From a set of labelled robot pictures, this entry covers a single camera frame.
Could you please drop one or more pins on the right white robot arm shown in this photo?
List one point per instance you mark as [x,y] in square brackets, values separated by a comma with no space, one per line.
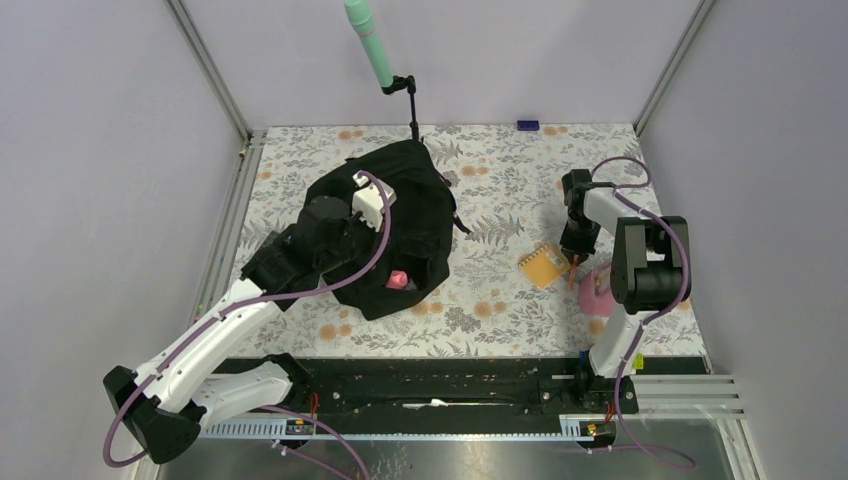
[650,272]

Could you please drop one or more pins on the black student backpack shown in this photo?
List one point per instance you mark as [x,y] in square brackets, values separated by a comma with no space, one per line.
[423,220]

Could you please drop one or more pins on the small blue block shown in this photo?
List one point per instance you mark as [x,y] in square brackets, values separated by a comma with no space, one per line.
[527,125]

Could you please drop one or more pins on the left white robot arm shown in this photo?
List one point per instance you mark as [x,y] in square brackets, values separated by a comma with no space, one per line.
[163,405]

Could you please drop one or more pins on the yellow spiral notepad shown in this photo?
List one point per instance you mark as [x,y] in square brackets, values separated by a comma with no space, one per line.
[544,266]

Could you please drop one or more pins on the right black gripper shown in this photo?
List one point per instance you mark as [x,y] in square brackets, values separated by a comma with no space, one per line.
[569,247]

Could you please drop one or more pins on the orange pencil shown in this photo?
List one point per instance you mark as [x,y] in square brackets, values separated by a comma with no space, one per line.
[572,272]

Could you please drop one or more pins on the pink glitter bottle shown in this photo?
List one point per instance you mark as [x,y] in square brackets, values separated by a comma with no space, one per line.
[398,280]

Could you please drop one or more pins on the green microphone on tripod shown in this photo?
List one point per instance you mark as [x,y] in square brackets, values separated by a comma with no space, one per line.
[362,21]

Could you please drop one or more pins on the floral table mat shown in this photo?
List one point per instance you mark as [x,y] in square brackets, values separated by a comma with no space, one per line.
[509,193]

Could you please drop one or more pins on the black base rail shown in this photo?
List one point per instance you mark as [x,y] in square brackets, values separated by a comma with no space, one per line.
[535,385]

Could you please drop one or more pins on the pink pencil case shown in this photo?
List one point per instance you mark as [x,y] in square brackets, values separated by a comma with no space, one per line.
[595,297]

